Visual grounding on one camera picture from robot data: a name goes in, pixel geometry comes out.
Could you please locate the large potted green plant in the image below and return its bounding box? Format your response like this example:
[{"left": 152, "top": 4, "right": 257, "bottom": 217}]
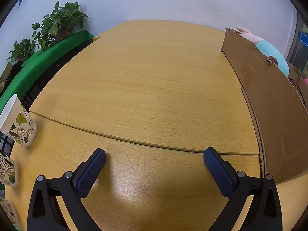
[{"left": 32, "top": 0, "right": 89, "bottom": 51}]

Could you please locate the cardboard box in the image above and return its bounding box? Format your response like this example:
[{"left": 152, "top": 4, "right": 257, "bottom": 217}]
[{"left": 221, "top": 28, "right": 308, "bottom": 184}]

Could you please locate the glass partition blue band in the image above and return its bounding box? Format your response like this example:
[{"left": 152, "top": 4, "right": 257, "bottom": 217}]
[{"left": 286, "top": 12, "right": 308, "bottom": 75}]

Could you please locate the black chair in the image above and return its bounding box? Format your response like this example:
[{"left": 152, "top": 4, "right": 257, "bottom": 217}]
[{"left": 21, "top": 84, "right": 43, "bottom": 111}]

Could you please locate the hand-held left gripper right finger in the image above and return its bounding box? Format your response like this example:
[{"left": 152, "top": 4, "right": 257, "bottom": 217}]
[{"left": 203, "top": 147, "right": 283, "bottom": 231}]

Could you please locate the wooden desktop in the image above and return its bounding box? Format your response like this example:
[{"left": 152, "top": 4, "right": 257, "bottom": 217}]
[{"left": 3, "top": 20, "right": 308, "bottom": 231}]

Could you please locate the small potted green plant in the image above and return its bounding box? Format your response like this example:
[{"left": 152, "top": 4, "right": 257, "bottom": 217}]
[{"left": 7, "top": 39, "right": 36, "bottom": 62}]

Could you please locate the leaf print paper cup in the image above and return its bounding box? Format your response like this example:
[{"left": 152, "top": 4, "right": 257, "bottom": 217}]
[
  {"left": 0, "top": 150, "right": 19, "bottom": 188},
  {"left": 0, "top": 94, "right": 38, "bottom": 148},
  {"left": 0, "top": 196, "right": 20, "bottom": 230}
]

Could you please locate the pink teal plush toy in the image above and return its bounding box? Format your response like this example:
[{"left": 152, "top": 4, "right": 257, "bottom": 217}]
[{"left": 236, "top": 26, "right": 290, "bottom": 77}]

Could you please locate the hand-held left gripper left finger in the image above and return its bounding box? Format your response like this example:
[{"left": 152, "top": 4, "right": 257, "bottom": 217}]
[{"left": 27, "top": 148, "right": 106, "bottom": 231}]

